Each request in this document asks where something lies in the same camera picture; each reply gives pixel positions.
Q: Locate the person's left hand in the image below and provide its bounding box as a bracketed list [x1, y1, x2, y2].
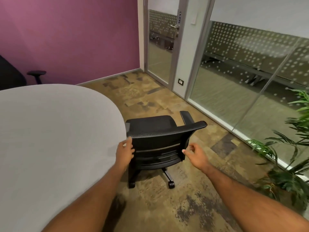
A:
[116, 137, 135, 170]

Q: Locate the person's right hand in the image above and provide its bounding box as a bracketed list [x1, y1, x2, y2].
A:
[181, 144, 209, 171]

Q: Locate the black mesh office chair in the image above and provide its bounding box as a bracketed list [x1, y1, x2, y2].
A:
[125, 111, 208, 189]

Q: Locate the person's right forearm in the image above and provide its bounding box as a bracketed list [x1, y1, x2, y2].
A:
[201, 164, 309, 232]

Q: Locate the person's left forearm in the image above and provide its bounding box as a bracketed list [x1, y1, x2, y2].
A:
[41, 164, 129, 232]

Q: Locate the dotted glass partition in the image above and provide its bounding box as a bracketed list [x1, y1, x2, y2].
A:
[185, 0, 309, 178]

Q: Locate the green potted plant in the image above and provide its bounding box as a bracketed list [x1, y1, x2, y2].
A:
[246, 89, 309, 212]

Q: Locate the black office chair with armrest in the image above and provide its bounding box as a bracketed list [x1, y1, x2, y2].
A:
[0, 55, 46, 91]

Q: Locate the glass door with grey frame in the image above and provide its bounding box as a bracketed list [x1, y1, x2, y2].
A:
[144, 0, 189, 85]

